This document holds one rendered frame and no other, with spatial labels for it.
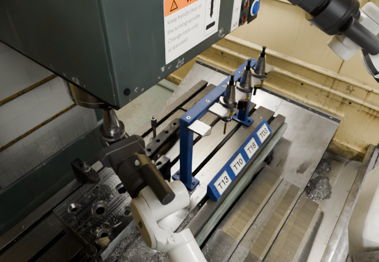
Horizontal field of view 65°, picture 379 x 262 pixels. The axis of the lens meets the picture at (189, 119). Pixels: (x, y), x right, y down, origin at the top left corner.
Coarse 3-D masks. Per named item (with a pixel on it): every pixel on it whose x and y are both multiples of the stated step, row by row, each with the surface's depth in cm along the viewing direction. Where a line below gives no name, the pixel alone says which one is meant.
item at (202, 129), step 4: (196, 120) 95; (192, 124) 94; (196, 124) 94; (200, 124) 94; (204, 124) 94; (188, 128) 93; (192, 128) 93; (196, 128) 93; (200, 128) 93; (204, 128) 93; (208, 128) 93; (196, 132) 92; (200, 132) 92; (204, 132) 92; (208, 132) 92; (200, 136) 91; (204, 136) 91
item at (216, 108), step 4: (212, 104) 101; (216, 104) 101; (220, 104) 101; (208, 108) 100; (212, 108) 100; (216, 108) 100; (220, 108) 100; (224, 108) 100; (228, 108) 100; (212, 112) 99; (216, 112) 98; (220, 112) 98; (224, 112) 98; (228, 112) 99; (220, 116) 97; (224, 116) 97
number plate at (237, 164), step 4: (240, 156) 120; (236, 160) 118; (240, 160) 119; (232, 164) 116; (236, 164) 118; (240, 164) 119; (244, 164) 121; (232, 168) 116; (236, 168) 117; (240, 168) 119; (236, 172) 117
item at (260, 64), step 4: (260, 56) 110; (264, 56) 110; (260, 60) 111; (264, 60) 111; (256, 64) 113; (260, 64) 111; (264, 64) 112; (256, 68) 113; (260, 68) 112; (264, 68) 113; (256, 72) 114; (260, 72) 113; (264, 72) 114
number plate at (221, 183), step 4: (224, 172) 113; (220, 176) 112; (224, 176) 113; (228, 176) 114; (220, 180) 111; (224, 180) 112; (228, 180) 114; (216, 184) 109; (220, 184) 111; (224, 184) 112; (228, 184) 113; (216, 188) 109; (220, 188) 110; (224, 188) 112; (220, 192) 110
